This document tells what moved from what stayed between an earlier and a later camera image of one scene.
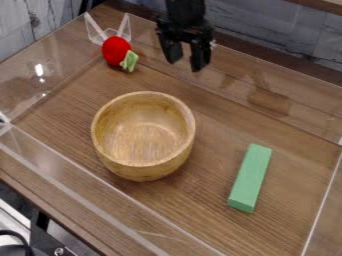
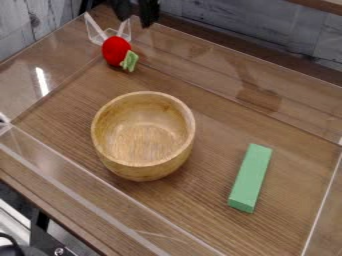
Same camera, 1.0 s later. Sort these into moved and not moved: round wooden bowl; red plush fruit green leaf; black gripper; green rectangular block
Moved: black gripper
Not moved: red plush fruit green leaf; green rectangular block; round wooden bowl
